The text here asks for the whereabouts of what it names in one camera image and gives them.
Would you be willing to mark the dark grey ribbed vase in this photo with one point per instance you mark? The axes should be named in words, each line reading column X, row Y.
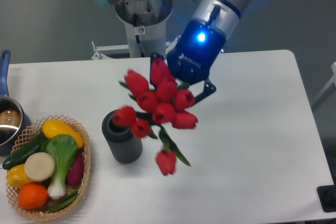
column 124, row 147

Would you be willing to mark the black device at edge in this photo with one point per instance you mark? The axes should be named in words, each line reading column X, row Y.
column 327, row 197

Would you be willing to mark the green bok choy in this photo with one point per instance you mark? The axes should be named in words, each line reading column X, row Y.
column 63, row 149

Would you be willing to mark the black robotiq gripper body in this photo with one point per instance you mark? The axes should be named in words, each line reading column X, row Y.
column 195, row 52

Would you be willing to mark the dark green cucumber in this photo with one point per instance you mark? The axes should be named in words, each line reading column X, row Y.
column 21, row 155

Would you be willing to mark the red tulip bouquet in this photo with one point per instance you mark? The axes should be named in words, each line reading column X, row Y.
column 162, row 101

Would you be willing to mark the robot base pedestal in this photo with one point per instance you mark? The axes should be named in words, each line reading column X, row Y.
column 145, row 25

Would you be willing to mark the orange fruit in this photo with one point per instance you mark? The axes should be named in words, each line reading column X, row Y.
column 32, row 196

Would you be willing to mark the purple sweet potato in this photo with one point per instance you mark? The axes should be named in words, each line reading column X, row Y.
column 76, row 171

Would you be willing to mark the blue handled saucepan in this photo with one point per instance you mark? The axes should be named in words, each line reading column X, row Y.
column 13, row 118

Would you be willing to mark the green bean pods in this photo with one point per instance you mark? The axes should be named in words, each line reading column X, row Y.
column 64, row 202

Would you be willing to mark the woven wicker basket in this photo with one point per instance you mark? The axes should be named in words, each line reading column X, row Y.
column 42, row 214

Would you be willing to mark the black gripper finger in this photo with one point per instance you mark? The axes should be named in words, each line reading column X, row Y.
column 208, row 89
column 158, row 69

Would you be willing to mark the white frame at right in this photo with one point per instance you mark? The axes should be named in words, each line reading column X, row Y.
column 324, row 92

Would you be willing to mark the white metal mounting frame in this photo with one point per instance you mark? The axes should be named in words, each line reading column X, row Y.
column 118, row 49

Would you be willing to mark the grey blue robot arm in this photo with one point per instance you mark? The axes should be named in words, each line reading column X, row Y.
column 221, row 15

